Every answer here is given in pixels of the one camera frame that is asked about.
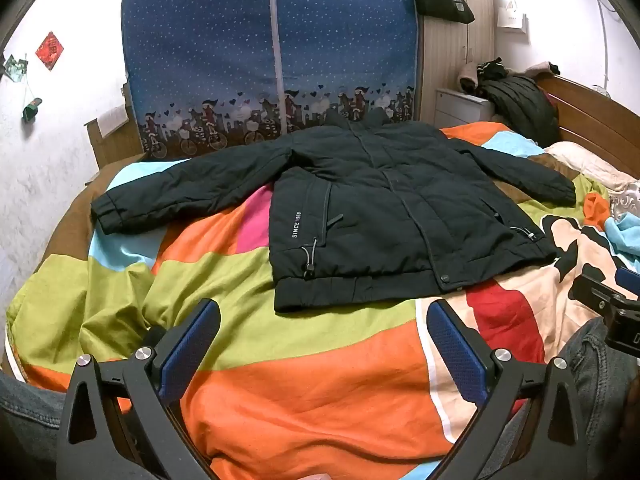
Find black quilted puffer coat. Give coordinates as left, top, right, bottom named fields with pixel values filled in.
left=480, top=74, right=561, bottom=147

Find person's right leg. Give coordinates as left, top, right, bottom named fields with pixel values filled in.
left=560, top=317, right=640, bottom=480

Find white wall cable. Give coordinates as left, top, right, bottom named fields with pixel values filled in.
left=592, top=0, right=613, bottom=96

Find red diamond wall decoration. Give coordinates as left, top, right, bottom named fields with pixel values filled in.
left=35, top=31, right=65, bottom=72

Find pink garment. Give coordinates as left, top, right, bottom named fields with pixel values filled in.
left=522, top=61, right=561, bottom=78

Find light blue cloth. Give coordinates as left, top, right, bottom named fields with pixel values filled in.
left=602, top=212, right=640, bottom=273

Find dark green padded jacket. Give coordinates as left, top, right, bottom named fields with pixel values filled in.
left=90, top=107, right=578, bottom=313

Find cream pillow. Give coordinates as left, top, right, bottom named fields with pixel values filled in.
left=545, top=141, right=636, bottom=191

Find green wall picture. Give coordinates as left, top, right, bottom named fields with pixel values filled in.
left=2, top=52, right=28, bottom=83

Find beige hooded garment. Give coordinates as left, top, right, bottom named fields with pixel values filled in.
left=458, top=60, right=483, bottom=93

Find orange cloth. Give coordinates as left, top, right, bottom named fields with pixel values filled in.
left=582, top=192, right=613, bottom=233

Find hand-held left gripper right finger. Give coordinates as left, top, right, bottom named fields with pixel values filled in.
left=426, top=300, right=586, bottom=480

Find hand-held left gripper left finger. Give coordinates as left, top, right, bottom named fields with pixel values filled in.
left=56, top=298, right=222, bottom=480

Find dark striped garment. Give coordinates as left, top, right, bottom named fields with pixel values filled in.
left=475, top=57, right=508, bottom=81

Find colourful patchwork bedspread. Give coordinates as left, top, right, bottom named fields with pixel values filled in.
left=5, top=122, right=640, bottom=480

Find person's left leg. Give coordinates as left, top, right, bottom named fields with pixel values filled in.
left=0, top=372, right=66, bottom=480

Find blue dotted fabric wardrobe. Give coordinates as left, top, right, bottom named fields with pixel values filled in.
left=120, top=0, right=418, bottom=161

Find wooden headboard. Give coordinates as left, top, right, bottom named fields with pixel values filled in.
left=535, top=75, right=640, bottom=176

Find white nightstand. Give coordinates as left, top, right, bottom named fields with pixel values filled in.
left=434, top=87, right=493, bottom=128

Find grey patterned cloth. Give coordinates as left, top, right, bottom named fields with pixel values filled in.
left=607, top=192, right=640, bottom=221

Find white paper bag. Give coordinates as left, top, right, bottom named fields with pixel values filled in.
left=495, top=0, right=528, bottom=35

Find light wooden wardrobe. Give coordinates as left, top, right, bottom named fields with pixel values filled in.
left=417, top=0, right=501, bottom=128

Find person's leg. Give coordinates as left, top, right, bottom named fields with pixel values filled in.
left=0, top=372, right=66, bottom=480
left=560, top=317, right=640, bottom=480

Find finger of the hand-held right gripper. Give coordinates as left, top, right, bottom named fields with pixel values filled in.
left=616, top=266, right=640, bottom=295
left=570, top=261, right=626, bottom=311

